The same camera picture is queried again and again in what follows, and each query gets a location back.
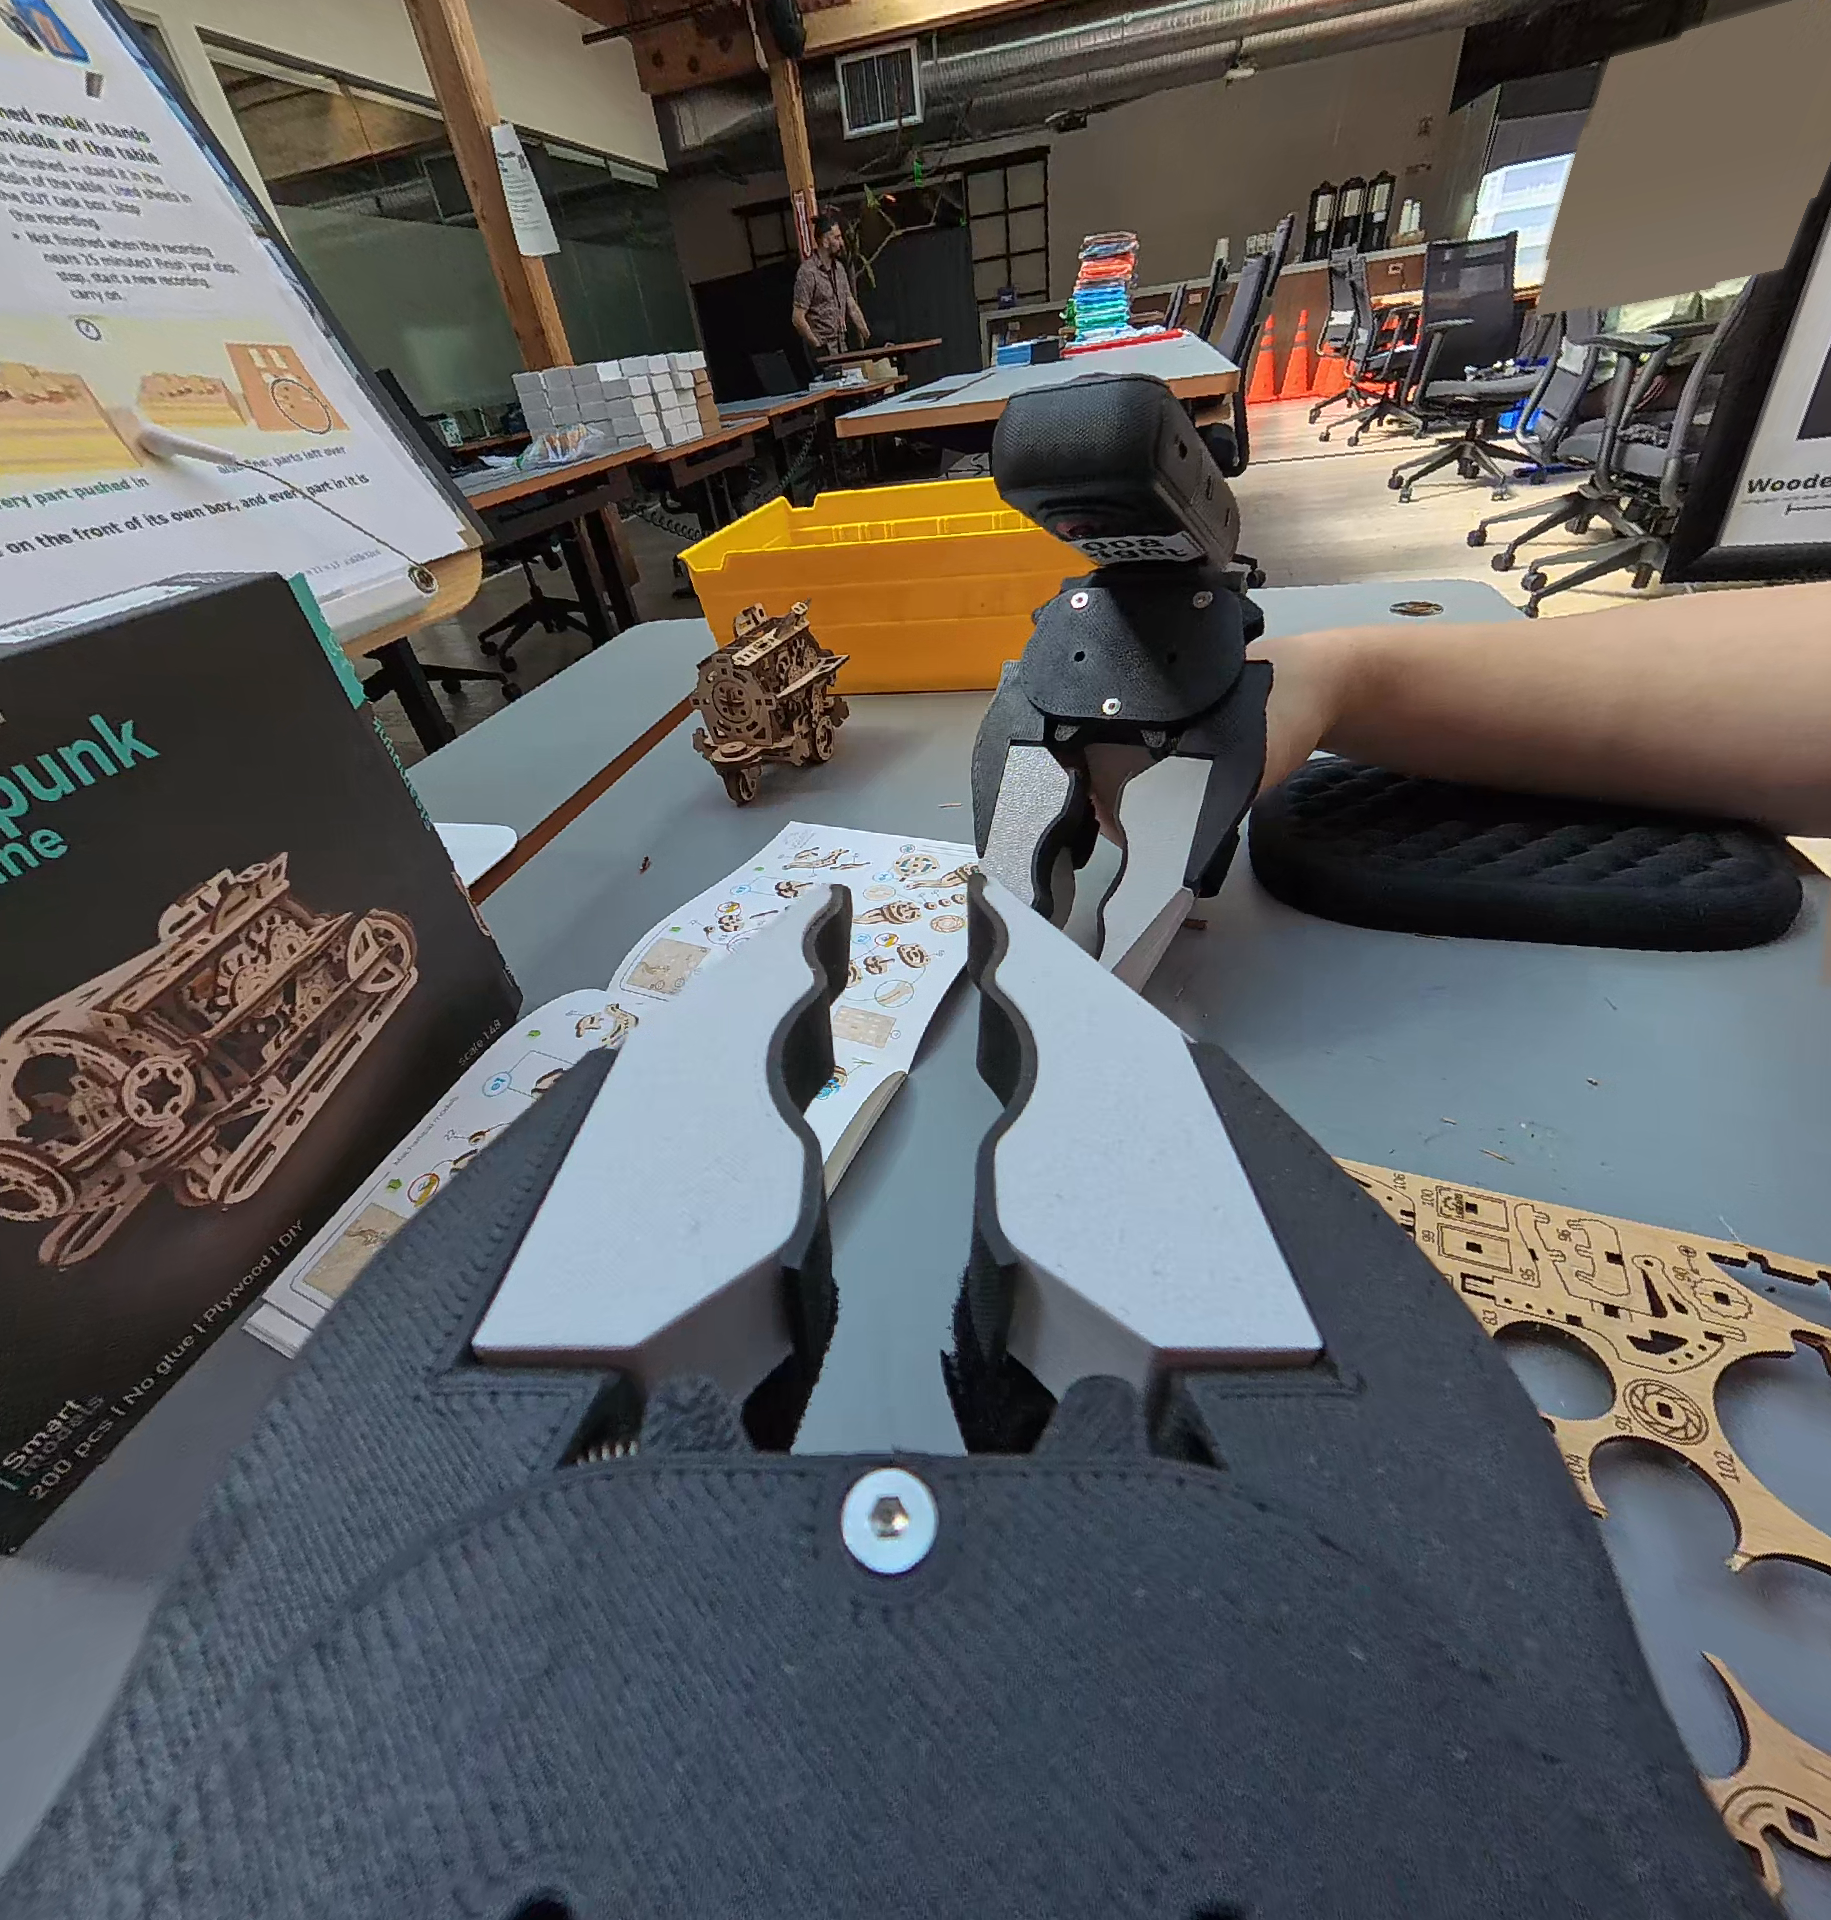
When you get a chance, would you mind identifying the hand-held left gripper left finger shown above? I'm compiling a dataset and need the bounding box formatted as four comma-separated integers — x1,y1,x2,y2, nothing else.
472,881,856,1452

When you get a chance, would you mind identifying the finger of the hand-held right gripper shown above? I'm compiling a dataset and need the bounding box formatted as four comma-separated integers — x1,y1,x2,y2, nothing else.
1089,750,1217,995
989,739,1090,920

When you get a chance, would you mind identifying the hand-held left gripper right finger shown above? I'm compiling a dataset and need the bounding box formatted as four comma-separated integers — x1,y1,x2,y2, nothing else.
947,874,1326,1455

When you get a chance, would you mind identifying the person's right forearm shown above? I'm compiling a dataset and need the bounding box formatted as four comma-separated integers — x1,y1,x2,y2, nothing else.
1247,577,1831,842

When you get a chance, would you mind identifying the assembled wooden gear model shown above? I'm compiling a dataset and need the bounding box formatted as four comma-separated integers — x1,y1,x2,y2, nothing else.
687,601,851,806

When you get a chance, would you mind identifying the laser-cut plywood parts sheet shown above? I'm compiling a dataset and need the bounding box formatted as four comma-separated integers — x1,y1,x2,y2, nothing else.
1334,1156,1831,1914

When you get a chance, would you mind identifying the black model kit box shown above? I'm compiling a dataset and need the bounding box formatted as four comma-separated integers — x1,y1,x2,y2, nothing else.
0,570,523,1556

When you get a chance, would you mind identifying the assembly instruction booklet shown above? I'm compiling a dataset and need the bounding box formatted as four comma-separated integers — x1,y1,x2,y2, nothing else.
243,820,1007,1359

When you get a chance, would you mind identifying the yellow plastic bin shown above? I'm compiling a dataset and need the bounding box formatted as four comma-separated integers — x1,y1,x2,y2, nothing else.
677,480,1111,696

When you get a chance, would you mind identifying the grey top table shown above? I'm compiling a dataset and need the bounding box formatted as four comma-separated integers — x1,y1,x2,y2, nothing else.
830,333,1245,445

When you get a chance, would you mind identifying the black padded wrist rest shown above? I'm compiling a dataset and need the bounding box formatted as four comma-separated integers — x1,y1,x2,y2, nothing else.
1247,755,1803,954

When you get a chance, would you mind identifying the stack of colourful trays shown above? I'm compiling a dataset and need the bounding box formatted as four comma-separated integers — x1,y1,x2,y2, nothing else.
1063,229,1171,345

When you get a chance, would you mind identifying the black office chair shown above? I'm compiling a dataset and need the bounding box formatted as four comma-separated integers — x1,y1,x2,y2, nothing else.
1515,277,1765,617
1467,333,1620,549
1393,234,1532,504

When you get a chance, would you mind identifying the wooden top desk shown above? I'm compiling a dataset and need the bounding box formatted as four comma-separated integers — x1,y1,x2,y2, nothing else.
451,417,773,632

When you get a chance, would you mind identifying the stack of white boxes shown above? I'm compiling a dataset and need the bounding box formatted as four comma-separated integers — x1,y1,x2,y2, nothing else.
512,352,719,449

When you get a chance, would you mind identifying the black framed poster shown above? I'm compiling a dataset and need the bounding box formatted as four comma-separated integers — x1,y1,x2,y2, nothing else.
1665,141,1831,586

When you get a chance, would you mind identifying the white paper notice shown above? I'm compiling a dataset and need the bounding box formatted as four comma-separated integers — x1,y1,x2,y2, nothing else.
491,123,562,258

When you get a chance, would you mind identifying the instruction poster board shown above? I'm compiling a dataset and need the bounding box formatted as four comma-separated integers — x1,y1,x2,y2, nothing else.
0,0,489,646

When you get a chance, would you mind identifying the white wall vent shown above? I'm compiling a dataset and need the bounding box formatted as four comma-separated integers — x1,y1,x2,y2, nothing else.
835,39,923,141

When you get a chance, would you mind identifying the wooden support post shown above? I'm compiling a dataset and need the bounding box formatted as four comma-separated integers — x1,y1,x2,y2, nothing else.
400,0,575,371

